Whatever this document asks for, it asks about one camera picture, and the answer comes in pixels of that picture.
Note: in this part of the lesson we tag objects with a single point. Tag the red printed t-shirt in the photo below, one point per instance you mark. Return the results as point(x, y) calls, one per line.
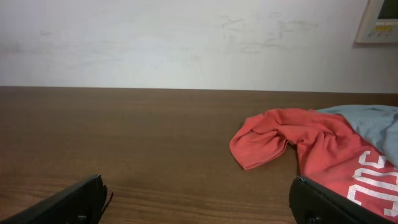
point(326, 144)

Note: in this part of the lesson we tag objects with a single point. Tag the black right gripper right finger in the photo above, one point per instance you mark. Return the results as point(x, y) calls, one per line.
point(353, 199)

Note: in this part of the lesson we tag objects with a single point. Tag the white wall control panel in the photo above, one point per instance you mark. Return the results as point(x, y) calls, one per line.
point(379, 23)

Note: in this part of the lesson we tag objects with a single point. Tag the light blue t-shirt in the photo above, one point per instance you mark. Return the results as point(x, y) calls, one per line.
point(377, 124)

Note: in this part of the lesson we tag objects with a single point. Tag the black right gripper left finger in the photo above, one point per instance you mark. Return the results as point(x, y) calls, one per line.
point(82, 203)

